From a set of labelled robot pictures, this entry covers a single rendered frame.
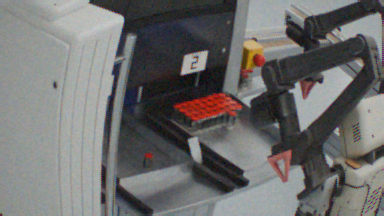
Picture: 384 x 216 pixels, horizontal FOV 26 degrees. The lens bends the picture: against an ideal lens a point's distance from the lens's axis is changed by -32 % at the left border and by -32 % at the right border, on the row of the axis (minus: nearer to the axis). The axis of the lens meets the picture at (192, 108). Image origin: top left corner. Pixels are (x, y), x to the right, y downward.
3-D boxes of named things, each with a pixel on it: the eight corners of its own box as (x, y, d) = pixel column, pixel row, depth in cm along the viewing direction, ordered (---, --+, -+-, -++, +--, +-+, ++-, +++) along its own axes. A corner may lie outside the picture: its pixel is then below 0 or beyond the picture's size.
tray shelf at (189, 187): (46, 135, 304) (46, 130, 303) (212, 88, 349) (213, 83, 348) (140, 222, 275) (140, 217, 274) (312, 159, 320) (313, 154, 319)
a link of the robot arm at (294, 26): (312, 23, 288) (325, 25, 294) (286, 5, 295) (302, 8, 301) (306, 57, 293) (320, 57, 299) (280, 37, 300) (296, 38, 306)
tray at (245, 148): (156, 123, 322) (158, 111, 320) (228, 104, 338) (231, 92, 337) (241, 181, 301) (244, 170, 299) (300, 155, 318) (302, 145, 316)
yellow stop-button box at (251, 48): (229, 59, 346) (233, 39, 343) (246, 56, 351) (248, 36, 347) (247, 70, 341) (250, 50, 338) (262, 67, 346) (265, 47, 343)
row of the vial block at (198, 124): (186, 132, 320) (189, 116, 318) (235, 118, 331) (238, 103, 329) (191, 136, 318) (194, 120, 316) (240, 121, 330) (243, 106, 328)
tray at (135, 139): (55, 127, 306) (56, 117, 304) (111, 110, 323) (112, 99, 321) (119, 189, 285) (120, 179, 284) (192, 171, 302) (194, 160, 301)
